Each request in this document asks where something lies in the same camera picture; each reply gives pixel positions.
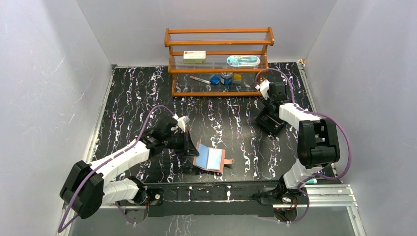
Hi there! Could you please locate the small blue box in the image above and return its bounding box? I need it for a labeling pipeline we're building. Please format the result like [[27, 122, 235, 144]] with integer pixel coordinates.
[[209, 75, 220, 85]]

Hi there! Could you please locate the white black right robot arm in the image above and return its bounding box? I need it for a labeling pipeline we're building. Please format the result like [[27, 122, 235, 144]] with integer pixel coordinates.
[[257, 80, 340, 204]]

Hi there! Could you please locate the black card tray box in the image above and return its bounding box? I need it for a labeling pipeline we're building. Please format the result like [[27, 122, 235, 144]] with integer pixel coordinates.
[[255, 109, 286, 135]]

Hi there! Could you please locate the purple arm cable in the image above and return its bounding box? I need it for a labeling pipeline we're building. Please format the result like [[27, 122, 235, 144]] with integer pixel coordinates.
[[254, 68, 353, 181], [58, 105, 177, 234]]

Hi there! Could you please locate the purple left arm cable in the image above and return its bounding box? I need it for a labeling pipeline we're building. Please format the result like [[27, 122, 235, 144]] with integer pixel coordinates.
[[58, 105, 177, 234]]

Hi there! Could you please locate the white red medicine box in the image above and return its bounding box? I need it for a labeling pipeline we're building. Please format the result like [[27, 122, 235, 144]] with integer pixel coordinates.
[[183, 51, 206, 64]]

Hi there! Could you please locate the brown leather card holder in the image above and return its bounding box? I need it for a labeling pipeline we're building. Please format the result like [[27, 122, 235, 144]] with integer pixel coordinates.
[[193, 142, 235, 174]]

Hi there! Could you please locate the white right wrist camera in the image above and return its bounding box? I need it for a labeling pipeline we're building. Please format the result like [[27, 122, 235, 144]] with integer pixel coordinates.
[[255, 80, 270, 100]]

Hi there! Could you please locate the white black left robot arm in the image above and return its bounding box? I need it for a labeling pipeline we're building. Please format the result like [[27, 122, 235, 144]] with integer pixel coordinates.
[[60, 116, 199, 219]]

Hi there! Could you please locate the small yellow box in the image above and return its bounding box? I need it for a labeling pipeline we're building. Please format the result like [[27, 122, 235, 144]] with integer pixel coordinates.
[[232, 74, 242, 84]]

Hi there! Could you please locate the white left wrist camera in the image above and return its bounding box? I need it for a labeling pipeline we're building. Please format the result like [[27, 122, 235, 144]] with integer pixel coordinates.
[[172, 114, 190, 132]]

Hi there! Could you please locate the red white marker pen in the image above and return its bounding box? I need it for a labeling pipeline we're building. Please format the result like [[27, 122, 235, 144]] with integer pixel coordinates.
[[190, 76, 210, 84]]

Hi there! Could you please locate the green white marker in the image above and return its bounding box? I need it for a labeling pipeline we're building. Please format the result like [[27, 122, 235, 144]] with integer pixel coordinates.
[[306, 178, 318, 184]]

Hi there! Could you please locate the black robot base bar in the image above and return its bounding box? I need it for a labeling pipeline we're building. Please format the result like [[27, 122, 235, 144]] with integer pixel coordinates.
[[149, 180, 281, 217]]

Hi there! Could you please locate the blue toothbrush blister pack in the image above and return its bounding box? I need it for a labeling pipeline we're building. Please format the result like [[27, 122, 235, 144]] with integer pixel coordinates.
[[226, 55, 261, 67]]

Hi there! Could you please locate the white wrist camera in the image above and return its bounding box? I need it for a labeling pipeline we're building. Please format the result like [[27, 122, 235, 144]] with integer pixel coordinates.
[[255, 80, 270, 100], [172, 114, 190, 132]]

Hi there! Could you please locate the wooden three-tier shelf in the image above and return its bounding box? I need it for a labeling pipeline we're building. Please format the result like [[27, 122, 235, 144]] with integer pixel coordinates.
[[164, 27, 275, 97]]

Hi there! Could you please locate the blue white round tin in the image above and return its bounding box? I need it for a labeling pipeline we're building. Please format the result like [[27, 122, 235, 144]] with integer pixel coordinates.
[[220, 72, 233, 86]]

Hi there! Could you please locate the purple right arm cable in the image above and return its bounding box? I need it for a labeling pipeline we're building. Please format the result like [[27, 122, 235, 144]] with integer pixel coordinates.
[[254, 68, 353, 181]]

